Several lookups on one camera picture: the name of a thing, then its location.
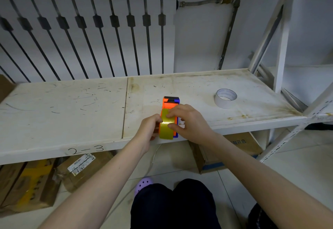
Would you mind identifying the white tape roll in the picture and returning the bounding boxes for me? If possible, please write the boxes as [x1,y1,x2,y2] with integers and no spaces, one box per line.
[214,89,238,109]

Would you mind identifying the person's right forearm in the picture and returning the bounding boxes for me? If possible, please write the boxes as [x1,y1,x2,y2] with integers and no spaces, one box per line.
[205,133,333,229]

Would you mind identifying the orange and blue tape dispenser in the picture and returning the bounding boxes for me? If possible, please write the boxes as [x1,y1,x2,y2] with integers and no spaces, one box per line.
[156,96,181,138]

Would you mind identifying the purple clog shoe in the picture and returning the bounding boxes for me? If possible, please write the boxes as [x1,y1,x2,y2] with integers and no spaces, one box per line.
[134,177,154,197]

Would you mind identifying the cardboard box with white label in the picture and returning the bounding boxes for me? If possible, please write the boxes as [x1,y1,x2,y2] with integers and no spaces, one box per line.
[56,151,115,193]

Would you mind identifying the yellow tape roll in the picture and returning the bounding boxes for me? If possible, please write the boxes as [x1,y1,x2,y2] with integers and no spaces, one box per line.
[159,108,177,140]

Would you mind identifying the white radiator cover black bars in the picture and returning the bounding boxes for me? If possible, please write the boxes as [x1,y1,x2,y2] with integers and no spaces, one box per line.
[0,0,177,84]

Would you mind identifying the plain brown cardboard box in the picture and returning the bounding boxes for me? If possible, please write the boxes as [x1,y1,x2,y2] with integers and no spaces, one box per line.
[0,162,26,207]

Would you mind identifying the cardboard box with yellow tape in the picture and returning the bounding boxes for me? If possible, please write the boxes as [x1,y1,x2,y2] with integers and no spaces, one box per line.
[0,158,62,213]

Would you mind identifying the brown cardboard flap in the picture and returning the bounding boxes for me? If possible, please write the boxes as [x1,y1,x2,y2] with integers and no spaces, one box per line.
[0,74,16,104]

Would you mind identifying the person's left forearm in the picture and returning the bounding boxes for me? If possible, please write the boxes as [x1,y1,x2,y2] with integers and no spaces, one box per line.
[39,142,146,229]

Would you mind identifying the white cord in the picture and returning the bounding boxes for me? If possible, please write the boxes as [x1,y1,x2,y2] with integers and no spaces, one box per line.
[147,144,162,176]

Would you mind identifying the person's right hand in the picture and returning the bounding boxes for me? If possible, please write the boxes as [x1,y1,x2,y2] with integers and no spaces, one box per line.
[166,104,217,148]

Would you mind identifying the person's left hand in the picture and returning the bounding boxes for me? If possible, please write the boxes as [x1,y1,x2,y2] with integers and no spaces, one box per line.
[132,114,163,155]

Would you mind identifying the cardboard box with blue tape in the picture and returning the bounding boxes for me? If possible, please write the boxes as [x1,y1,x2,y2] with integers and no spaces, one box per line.
[189,132,264,175]

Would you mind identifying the grey metal water pipe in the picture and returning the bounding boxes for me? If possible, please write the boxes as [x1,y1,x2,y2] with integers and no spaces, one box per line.
[176,0,241,71]

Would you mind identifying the white metal shelving rack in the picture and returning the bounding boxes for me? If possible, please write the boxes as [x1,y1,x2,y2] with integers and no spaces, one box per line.
[0,0,333,166]

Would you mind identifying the person's dark trousers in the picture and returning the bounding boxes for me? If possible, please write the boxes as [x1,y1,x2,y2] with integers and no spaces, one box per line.
[130,178,279,229]

